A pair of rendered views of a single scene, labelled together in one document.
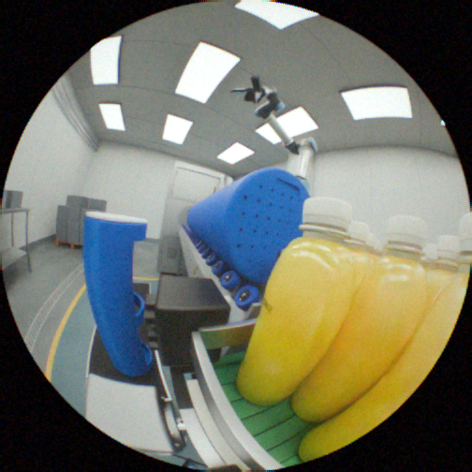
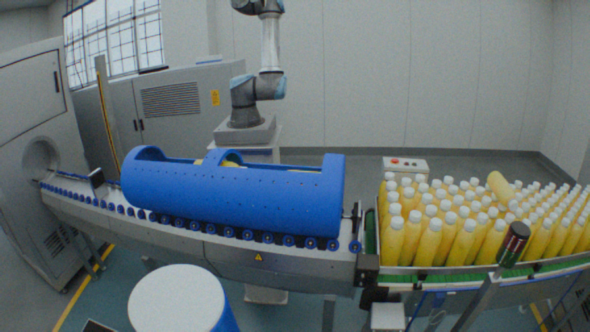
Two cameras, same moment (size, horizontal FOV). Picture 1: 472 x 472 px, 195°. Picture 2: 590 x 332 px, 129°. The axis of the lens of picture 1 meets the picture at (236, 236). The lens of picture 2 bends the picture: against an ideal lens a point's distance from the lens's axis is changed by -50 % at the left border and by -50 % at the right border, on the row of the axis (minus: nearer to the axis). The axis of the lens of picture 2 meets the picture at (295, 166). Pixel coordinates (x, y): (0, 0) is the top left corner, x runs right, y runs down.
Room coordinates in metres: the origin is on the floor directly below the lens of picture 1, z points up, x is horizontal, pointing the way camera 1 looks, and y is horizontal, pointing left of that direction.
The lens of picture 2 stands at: (-0.06, 0.59, 1.59)
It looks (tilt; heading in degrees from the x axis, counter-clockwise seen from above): 26 degrees down; 309
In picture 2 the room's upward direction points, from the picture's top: 2 degrees counter-clockwise
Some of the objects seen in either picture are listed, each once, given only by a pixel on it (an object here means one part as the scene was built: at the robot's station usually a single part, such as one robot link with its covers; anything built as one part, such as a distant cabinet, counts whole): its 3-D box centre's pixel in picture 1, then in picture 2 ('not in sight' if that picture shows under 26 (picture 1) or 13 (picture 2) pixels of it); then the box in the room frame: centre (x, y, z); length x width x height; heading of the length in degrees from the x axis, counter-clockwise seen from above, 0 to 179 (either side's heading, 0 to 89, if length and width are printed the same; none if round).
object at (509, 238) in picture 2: not in sight; (516, 238); (-0.24, 0.03, 1.23); 0.06 x 0.06 x 0.04
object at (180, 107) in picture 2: not in sight; (155, 136); (2.83, -0.49, 0.72); 2.15 x 0.54 x 1.45; 34
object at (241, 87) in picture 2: not in sight; (243, 88); (0.91, -0.25, 1.38); 0.13 x 0.12 x 0.14; 36
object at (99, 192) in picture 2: not in sight; (99, 184); (1.46, 0.45, 1.00); 0.10 x 0.04 x 0.15; 116
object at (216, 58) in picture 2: not in sight; (209, 59); (2.16, -0.91, 1.48); 0.24 x 0.12 x 0.08; 42
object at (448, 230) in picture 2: not in sight; (442, 240); (-0.06, -0.18, 0.99); 0.07 x 0.07 x 0.19
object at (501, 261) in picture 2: not in sight; (509, 252); (-0.24, 0.03, 1.18); 0.06 x 0.06 x 0.05
